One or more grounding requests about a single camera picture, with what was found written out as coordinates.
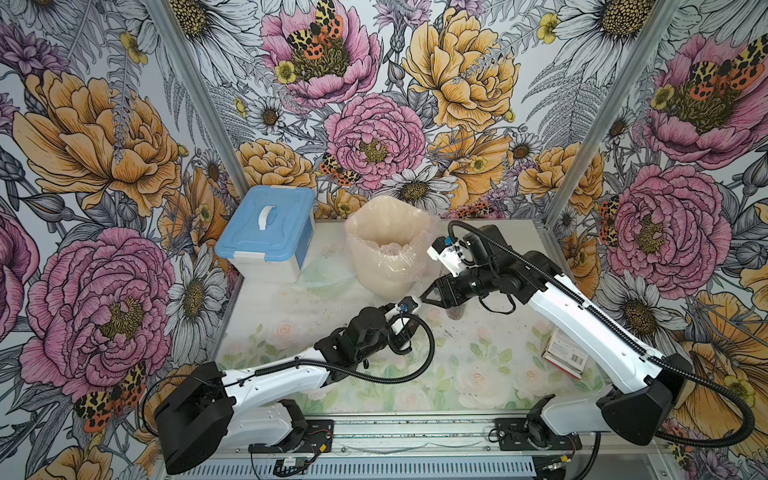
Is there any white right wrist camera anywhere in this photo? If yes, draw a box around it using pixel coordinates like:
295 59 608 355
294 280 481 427
427 236 475 278

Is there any black corrugated cable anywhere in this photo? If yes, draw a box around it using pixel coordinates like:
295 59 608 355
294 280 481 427
446 220 757 450
251 311 437 386

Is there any left black corrugated cable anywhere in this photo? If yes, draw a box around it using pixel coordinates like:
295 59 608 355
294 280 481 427
251 311 437 386

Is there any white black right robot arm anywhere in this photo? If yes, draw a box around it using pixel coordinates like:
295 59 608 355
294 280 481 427
421 225 686 446

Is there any right black corrugated cable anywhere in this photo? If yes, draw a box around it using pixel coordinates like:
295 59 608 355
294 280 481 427
446 220 757 450

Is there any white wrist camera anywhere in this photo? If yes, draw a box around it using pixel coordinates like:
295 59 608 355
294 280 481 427
427 236 475 278
393 296 422 318

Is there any bin with pink bag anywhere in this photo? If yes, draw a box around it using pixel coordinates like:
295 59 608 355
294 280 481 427
344 196 439 302

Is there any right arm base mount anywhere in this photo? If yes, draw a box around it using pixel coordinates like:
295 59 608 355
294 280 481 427
487 417 582 452

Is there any pink white paper packet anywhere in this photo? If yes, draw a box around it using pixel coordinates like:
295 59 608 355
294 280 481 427
542 328 590 379

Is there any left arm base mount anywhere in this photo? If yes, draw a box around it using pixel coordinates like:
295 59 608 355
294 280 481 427
248 419 335 455

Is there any blue lidded storage box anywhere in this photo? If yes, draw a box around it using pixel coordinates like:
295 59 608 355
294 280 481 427
215 185 315 283

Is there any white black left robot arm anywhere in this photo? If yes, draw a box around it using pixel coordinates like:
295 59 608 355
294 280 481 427
153 296 435 475

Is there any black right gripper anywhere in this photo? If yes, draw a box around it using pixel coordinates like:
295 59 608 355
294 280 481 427
421 262 500 309

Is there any aluminium front rail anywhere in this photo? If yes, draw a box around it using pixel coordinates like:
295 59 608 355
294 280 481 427
182 412 684 479

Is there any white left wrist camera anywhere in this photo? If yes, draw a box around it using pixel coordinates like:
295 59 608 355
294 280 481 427
393 296 422 318

